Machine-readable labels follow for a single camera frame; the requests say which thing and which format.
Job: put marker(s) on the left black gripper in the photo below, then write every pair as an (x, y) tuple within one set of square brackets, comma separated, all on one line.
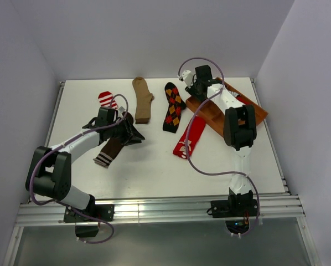
[(131, 135)]

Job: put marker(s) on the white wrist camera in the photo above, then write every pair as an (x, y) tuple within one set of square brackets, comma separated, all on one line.
[(187, 77), (121, 109)]

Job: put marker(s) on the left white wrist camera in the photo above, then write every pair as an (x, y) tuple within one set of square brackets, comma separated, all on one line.
[(121, 109)]

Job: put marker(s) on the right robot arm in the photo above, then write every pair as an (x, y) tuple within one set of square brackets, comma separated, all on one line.
[(239, 132)]

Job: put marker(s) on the orange compartment tray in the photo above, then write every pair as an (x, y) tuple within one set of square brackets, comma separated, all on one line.
[(215, 118)]

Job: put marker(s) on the red white striped sock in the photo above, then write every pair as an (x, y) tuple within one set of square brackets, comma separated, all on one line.
[(106, 99)]

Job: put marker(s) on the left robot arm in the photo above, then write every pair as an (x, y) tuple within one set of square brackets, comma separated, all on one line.
[(50, 170)]

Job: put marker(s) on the red rolled sock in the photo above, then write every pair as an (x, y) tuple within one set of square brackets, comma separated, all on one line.
[(243, 100)]

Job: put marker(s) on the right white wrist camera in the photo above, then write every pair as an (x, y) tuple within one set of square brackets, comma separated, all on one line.
[(187, 77)]

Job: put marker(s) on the tan sock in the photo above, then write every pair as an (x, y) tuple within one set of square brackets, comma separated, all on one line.
[(144, 99)]

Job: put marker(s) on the white grey striped rolled sock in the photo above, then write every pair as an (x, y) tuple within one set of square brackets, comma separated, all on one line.
[(233, 93)]

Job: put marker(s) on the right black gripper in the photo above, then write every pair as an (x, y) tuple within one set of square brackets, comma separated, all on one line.
[(190, 90)]

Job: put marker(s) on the red patterned sock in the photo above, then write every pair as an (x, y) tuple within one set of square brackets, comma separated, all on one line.
[(185, 149)]

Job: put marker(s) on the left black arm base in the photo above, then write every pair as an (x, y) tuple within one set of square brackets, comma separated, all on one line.
[(88, 222)]

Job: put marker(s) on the black argyle sock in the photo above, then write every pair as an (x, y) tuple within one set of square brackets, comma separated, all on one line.
[(175, 107)]

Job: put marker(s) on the brown striped-cuff sock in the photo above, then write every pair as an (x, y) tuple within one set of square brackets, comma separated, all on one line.
[(110, 151)]

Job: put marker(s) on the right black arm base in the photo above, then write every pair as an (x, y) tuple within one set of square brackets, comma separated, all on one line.
[(239, 206)]

